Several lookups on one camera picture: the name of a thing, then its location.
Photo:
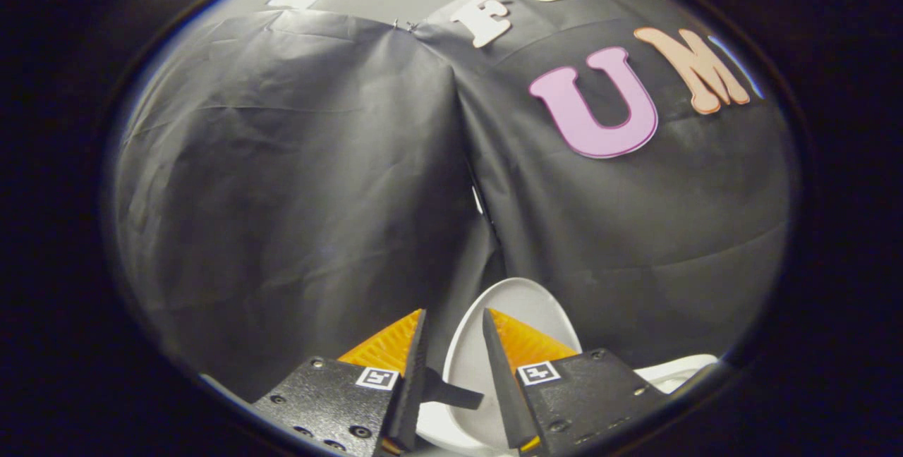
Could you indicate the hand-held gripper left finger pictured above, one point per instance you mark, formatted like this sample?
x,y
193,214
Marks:
x,y
413,386

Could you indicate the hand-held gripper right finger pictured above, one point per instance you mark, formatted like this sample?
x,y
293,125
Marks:
x,y
504,386

